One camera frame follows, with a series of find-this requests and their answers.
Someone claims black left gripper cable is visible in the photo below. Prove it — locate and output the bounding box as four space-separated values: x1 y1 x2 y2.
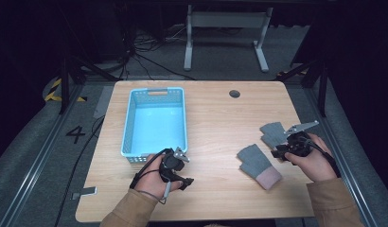
129 148 173 190

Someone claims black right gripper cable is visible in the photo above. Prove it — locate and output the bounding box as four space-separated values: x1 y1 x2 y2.
304 137 342 179

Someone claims black metal stand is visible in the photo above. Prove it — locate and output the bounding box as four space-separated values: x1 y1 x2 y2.
276 59 329 118
57 54 120 115

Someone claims yellow black hazard tape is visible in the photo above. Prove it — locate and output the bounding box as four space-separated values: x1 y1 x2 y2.
44 78 88 103

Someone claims black floor cable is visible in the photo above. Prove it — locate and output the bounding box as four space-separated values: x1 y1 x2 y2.
54 114 106 227

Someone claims grey left gripper cable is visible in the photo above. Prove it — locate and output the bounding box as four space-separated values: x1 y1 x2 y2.
137 181 173 205

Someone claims light blue plastic basket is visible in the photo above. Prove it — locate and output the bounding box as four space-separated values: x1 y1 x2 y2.
120 86 188 165

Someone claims person's left hand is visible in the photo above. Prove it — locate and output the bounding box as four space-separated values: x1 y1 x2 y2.
133 153 185 201

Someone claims person's right hand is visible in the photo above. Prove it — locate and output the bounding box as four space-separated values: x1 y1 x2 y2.
283 132 339 183

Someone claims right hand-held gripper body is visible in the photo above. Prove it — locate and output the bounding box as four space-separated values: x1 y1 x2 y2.
276 119 321 159

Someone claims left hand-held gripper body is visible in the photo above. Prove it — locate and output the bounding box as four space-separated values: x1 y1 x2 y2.
159 146 191 184

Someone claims grey glove pink cuff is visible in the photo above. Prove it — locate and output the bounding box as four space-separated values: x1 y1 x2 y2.
259 121 290 150
236 143 283 191

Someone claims grey metal table frame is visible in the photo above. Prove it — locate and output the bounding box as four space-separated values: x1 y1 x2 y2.
183 4 274 73

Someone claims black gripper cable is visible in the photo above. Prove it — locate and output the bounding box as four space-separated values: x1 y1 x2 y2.
129 148 173 190
304 137 342 179

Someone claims bundle of black cables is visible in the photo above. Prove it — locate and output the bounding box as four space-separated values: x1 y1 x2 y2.
118 25 197 81

